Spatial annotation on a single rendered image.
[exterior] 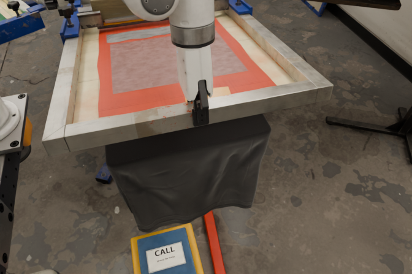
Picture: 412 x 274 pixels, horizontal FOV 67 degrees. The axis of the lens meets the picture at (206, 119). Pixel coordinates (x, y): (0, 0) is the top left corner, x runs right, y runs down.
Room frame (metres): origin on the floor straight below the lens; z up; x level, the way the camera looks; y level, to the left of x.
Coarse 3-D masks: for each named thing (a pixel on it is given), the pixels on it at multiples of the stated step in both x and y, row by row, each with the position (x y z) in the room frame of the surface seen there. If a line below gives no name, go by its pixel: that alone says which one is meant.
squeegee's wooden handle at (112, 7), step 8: (96, 0) 0.96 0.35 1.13; (104, 0) 0.97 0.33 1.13; (112, 0) 0.97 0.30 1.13; (120, 0) 0.98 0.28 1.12; (96, 8) 0.96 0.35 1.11; (104, 8) 0.96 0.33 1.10; (112, 8) 0.97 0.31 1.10; (120, 8) 0.97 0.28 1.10; (128, 8) 0.98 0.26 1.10; (104, 16) 0.96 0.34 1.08; (112, 16) 0.96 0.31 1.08; (120, 16) 0.97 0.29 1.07; (128, 16) 0.97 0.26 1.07
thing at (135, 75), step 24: (144, 24) 1.00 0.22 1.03; (120, 48) 0.80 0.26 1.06; (144, 48) 0.79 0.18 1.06; (168, 48) 0.79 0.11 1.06; (120, 72) 0.65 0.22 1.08; (144, 72) 0.65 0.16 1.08; (168, 72) 0.64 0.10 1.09; (120, 96) 0.54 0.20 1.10; (144, 96) 0.53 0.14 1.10; (168, 96) 0.53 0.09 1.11
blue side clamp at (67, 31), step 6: (66, 18) 0.94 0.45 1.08; (72, 18) 0.96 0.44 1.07; (66, 24) 0.90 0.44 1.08; (78, 24) 0.90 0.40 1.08; (60, 30) 0.83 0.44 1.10; (66, 30) 0.85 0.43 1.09; (72, 30) 0.85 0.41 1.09; (78, 30) 0.86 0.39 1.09; (66, 36) 0.81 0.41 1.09; (72, 36) 0.82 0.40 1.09
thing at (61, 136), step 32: (256, 32) 0.81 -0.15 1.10; (64, 64) 0.65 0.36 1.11; (288, 64) 0.62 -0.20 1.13; (64, 96) 0.50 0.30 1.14; (224, 96) 0.48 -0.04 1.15; (256, 96) 0.47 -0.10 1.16; (288, 96) 0.48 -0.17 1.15; (320, 96) 0.50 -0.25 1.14; (64, 128) 0.39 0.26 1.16; (96, 128) 0.38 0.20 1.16; (128, 128) 0.39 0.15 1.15; (160, 128) 0.40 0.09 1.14
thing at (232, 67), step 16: (224, 32) 0.89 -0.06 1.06; (224, 48) 0.77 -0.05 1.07; (240, 48) 0.77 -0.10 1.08; (176, 64) 0.69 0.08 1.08; (224, 64) 0.68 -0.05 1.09; (240, 64) 0.67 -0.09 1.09; (256, 64) 0.67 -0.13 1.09; (224, 80) 0.59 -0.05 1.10; (240, 80) 0.59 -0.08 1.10; (256, 80) 0.59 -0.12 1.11
